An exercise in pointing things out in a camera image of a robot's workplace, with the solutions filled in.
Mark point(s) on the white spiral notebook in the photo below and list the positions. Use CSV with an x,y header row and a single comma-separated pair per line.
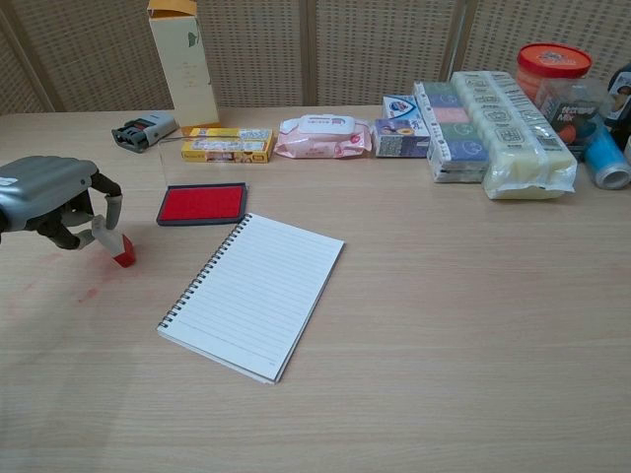
x,y
256,295

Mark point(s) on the red white stamp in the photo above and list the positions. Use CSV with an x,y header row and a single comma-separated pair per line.
x,y
125,253

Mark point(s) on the pink wet wipes pack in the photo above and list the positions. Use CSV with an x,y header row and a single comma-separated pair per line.
x,y
323,135

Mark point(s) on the woven folding screen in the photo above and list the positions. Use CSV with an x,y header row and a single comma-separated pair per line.
x,y
345,49

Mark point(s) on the multicolour tissue pack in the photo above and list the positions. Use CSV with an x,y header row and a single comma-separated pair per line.
x,y
453,138

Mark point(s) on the grey date stamper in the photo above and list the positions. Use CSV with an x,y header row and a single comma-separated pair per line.
x,y
143,129

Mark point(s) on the tall cream orange box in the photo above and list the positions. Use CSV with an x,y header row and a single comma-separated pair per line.
x,y
185,74

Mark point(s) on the blue tube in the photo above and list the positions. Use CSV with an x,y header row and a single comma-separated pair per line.
x,y
609,160

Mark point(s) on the red ink pad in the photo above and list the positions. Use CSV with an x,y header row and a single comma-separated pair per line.
x,y
204,204

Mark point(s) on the yellow flat box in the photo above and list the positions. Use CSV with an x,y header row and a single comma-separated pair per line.
x,y
227,145

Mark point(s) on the small purple box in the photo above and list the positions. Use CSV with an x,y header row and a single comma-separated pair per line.
x,y
399,139

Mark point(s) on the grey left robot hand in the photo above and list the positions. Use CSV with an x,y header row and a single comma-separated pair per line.
x,y
39,187

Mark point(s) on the black bottle with label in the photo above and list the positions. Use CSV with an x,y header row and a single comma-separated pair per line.
x,y
622,93

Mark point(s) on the clear jar orange lid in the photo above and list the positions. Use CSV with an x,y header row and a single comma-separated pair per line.
x,y
554,61

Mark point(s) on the clear pack of cream blocks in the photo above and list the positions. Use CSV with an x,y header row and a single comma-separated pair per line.
x,y
517,143

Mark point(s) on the blue white soap box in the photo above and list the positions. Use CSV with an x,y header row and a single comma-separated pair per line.
x,y
401,107

